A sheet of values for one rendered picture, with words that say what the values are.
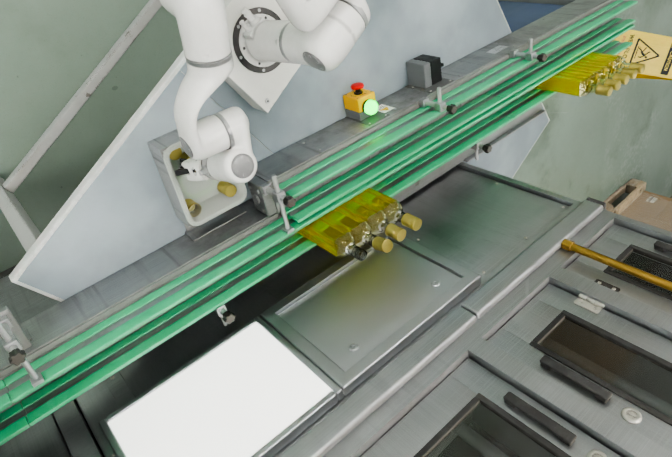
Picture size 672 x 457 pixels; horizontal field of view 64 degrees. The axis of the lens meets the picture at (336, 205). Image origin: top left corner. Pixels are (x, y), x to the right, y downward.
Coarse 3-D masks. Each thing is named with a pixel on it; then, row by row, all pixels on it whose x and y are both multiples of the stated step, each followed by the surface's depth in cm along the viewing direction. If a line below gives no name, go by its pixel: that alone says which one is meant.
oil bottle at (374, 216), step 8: (352, 200) 150; (360, 200) 149; (344, 208) 148; (352, 208) 147; (360, 208) 146; (368, 208) 145; (376, 208) 145; (360, 216) 144; (368, 216) 142; (376, 216) 142; (384, 216) 142; (376, 224) 141; (376, 232) 142
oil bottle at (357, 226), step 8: (336, 208) 148; (328, 216) 146; (336, 216) 145; (344, 216) 144; (352, 216) 144; (344, 224) 141; (352, 224) 141; (360, 224) 140; (368, 224) 140; (352, 232) 139; (360, 232) 138; (360, 240) 139
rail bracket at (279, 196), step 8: (272, 176) 131; (264, 184) 138; (264, 192) 138; (272, 192) 134; (280, 192) 133; (280, 200) 134; (288, 200) 130; (280, 208) 136; (288, 224) 139; (288, 232) 139
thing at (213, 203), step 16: (176, 144) 125; (176, 160) 134; (176, 176) 136; (176, 192) 130; (192, 192) 140; (208, 192) 143; (240, 192) 142; (208, 208) 140; (224, 208) 139; (192, 224) 135
